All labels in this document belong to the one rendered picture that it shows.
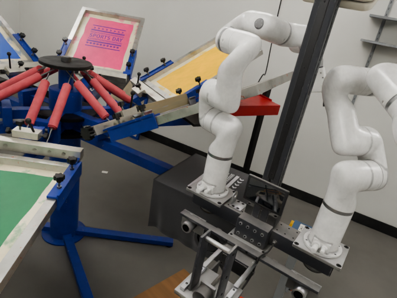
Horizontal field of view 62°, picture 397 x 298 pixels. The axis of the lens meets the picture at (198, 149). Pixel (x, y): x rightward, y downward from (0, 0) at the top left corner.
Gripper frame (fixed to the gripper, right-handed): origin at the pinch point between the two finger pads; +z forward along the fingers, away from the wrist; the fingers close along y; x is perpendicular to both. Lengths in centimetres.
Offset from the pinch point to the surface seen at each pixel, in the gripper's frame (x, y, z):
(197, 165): 8, -64, 37
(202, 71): 82, -95, -12
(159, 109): -9, -73, 1
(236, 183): 6, -40, 44
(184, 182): -13, -60, 38
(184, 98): 17, -74, -1
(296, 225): -11, -4, 53
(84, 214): 26, -190, 98
